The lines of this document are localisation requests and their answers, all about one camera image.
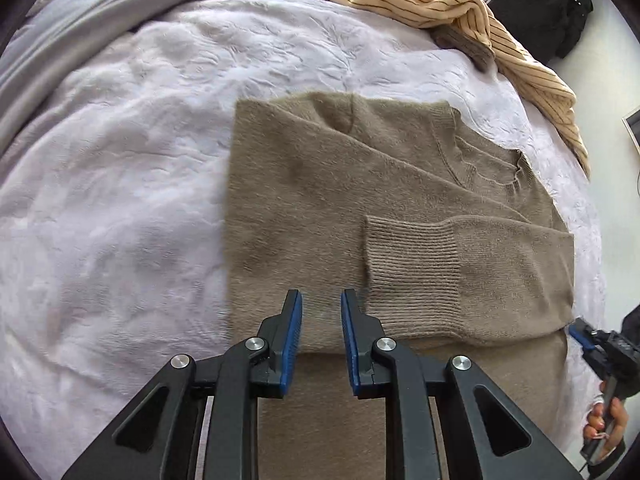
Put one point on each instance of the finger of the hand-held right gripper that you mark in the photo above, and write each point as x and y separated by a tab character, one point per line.
581	337

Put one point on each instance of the grey knit cloth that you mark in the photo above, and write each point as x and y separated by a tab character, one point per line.
467	45

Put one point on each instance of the brown knit sweater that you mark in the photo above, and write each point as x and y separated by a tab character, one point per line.
320	200

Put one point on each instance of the grey duvet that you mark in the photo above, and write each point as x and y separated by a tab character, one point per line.
65	30

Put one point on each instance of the lilac fleece bed blanket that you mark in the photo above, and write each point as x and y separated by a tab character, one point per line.
125	185

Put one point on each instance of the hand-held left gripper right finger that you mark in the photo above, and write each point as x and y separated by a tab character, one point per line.
350	340

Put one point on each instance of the white framed mirror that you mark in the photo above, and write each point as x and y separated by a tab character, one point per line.
634	130

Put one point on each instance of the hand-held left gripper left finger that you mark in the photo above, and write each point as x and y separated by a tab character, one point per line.
292	340

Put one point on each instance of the person's right hand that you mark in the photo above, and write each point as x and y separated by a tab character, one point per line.
600	422

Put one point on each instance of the black clothes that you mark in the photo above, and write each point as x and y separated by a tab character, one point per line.
545	15

